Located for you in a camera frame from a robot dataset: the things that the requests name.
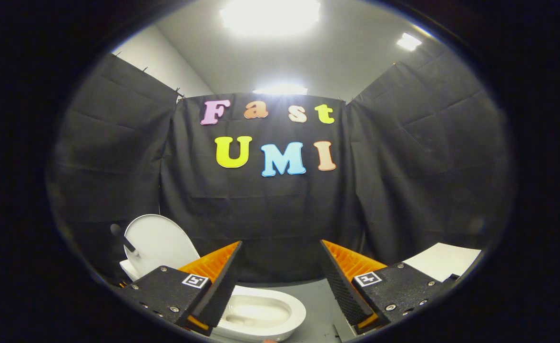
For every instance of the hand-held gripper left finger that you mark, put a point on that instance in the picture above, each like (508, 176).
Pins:
(220, 290)

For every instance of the white toilet lid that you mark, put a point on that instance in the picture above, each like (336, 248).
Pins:
(163, 243)

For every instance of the black backdrop cloth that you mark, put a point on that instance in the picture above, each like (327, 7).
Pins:
(260, 214)

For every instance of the white drawer cabinet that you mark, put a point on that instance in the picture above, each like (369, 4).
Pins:
(444, 262)

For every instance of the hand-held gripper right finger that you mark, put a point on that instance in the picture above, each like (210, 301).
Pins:
(341, 290)

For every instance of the small square ceiling light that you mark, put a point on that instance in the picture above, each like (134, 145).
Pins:
(409, 42)

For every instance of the white toilet bowl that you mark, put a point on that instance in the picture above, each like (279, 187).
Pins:
(294, 312)

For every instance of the white toilet tank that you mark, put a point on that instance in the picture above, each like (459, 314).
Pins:
(128, 270)

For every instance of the long ceiling light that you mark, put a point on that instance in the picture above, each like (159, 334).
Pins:
(280, 89)

